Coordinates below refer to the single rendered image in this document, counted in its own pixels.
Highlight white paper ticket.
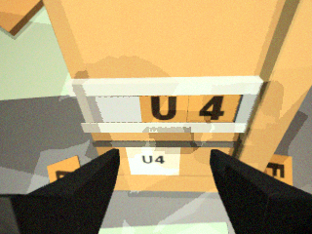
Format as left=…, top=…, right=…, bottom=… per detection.
left=126, top=147, right=180, bottom=176

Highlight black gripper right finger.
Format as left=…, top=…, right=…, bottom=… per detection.
left=210, top=149, right=312, bottom=234

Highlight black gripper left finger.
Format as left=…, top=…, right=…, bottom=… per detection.
left=0, top=148, right=120, bottom=234

